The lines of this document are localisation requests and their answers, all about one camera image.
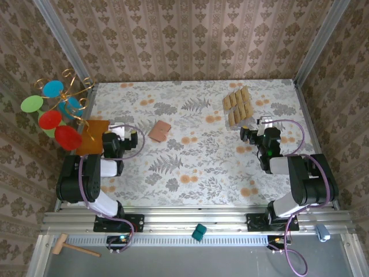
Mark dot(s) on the tan credit card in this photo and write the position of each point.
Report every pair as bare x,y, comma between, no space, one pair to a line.
233,99
237,115
239,96
231,118
245,93
242,111
227,103
248,108

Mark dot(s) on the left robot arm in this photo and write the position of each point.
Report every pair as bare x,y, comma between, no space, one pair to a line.
72,179

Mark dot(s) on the orange wooden board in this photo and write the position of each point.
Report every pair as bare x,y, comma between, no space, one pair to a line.
95,144

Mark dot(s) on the red plastic glass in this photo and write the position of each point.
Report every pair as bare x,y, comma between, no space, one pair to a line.
50,119
68,138

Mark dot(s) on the blue plastic glass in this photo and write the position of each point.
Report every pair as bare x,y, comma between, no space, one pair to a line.
53,89
72,109

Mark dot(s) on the floral table cover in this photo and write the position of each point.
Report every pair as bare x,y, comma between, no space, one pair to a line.
178,190

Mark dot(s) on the green plastic glass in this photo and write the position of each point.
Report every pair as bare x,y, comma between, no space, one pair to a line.
31,104

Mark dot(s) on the small circuit board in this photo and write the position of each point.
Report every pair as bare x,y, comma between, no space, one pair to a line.
275,241
116,239

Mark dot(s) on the white blue clip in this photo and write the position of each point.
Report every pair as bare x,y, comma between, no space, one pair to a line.
323,233

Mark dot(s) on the wooden mallet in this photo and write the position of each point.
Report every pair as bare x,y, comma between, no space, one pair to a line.
60,243

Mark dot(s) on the teal box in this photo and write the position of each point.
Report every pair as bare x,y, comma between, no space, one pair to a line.
199,232

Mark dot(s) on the grey metal tray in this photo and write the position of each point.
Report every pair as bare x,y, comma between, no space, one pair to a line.
187,262

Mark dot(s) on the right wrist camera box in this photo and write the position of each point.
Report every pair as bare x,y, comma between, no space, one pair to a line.
264,121

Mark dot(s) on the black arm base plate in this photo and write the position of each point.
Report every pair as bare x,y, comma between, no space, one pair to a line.
138,223
252,223

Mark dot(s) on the aluminium rail frame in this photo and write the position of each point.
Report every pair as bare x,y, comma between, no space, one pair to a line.
173,220

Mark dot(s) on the aluminium corner post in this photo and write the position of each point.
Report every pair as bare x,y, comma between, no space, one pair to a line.
322,37
62,37

